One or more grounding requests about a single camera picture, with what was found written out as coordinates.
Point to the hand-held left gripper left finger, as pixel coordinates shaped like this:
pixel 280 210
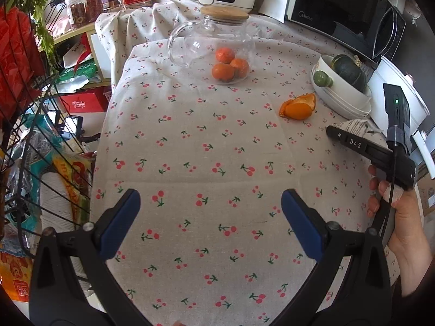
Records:
pixel 120 224

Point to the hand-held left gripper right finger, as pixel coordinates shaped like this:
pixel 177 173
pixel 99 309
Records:
pixel 300 224

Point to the person's right forearm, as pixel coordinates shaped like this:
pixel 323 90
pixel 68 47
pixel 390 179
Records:
pixel 413 278

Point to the person's right hand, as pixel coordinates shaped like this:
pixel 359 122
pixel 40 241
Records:
pixel 407 220

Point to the yellow red printed bag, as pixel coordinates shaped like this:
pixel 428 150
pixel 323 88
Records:
pixel 80 173

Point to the paper towel roll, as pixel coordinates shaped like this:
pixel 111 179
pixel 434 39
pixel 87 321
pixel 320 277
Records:
pixel 56 203

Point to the dark green squash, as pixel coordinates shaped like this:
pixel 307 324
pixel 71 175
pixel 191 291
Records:
pixel 350 71

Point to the peeled orange pieces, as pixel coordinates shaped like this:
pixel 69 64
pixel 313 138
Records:
pixel 299 107

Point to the cherry print tablecloth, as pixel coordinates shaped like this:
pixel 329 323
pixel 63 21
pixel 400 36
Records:
pixel 217 142

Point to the orange printed packet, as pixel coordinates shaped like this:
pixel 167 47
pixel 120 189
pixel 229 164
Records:
pixel 15 275

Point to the red carton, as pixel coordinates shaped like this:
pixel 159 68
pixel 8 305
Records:
pixel 85 102

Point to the black microwave oven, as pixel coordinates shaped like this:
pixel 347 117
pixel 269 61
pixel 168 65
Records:
pixel 340 3

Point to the green packet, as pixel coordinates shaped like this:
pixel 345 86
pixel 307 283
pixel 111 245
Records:
pixel 80 71

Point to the tangerine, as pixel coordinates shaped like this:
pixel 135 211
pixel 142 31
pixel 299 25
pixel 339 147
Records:
pixel 223 72
pixel 240 68
pixel 225 56

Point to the wooden shelf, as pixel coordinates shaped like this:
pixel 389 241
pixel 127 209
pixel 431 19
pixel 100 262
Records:
pixel 89 42

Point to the glass teapot with wooden lid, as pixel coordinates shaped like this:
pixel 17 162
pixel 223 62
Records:
pixel 190 40

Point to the red plastic bag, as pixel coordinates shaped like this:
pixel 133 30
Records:
pixel 17 51

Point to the clear jar black lid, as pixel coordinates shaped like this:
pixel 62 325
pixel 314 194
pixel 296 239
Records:
pixel 77 12

